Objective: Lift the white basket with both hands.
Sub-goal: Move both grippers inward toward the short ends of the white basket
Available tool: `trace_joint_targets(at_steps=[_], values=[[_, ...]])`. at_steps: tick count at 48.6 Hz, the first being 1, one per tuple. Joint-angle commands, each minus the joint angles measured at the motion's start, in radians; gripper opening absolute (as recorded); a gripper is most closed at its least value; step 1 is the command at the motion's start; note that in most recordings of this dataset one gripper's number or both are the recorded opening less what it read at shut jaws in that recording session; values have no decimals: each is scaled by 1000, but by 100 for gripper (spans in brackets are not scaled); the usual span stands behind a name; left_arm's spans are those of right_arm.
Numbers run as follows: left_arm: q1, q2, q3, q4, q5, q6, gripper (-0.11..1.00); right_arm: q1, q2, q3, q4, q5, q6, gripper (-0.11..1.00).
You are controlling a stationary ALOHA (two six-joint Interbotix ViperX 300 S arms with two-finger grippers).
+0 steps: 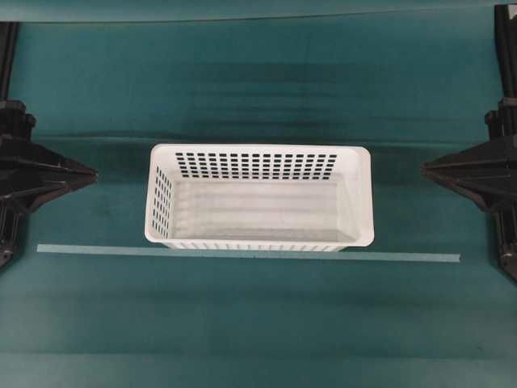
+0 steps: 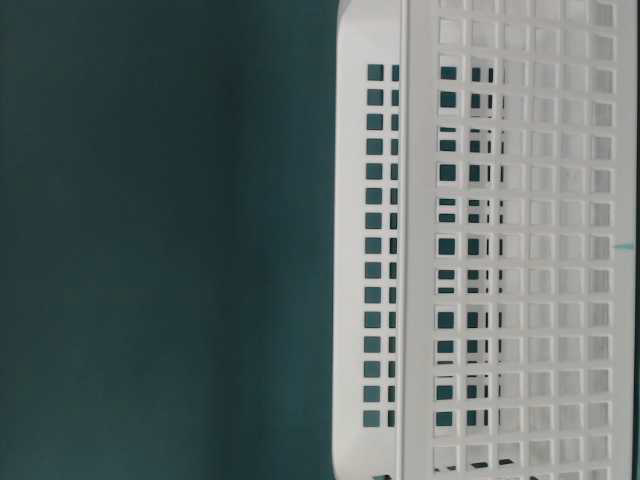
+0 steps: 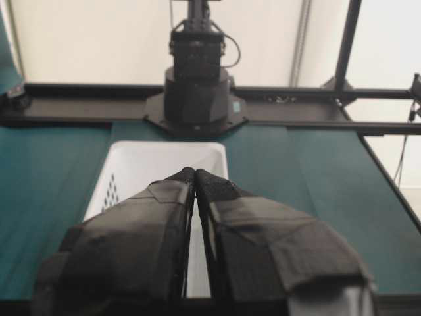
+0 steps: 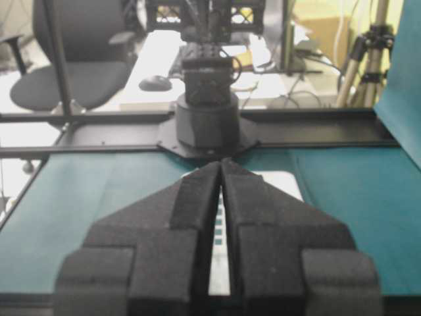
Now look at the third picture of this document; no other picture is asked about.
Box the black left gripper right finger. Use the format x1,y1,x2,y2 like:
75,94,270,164
195,169,377,315

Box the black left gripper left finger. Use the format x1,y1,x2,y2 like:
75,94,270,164
32,167,195,315

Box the white perforated plastic basket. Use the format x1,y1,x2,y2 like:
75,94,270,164
84,141,228,298

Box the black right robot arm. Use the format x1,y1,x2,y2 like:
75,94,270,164
164,1,230,124

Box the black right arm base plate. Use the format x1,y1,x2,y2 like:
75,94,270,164
144,93,248,138

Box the black aluminium frame rails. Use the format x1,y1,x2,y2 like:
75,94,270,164
1,1,420,230

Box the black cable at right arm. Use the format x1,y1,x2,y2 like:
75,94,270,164
223,32,241,69

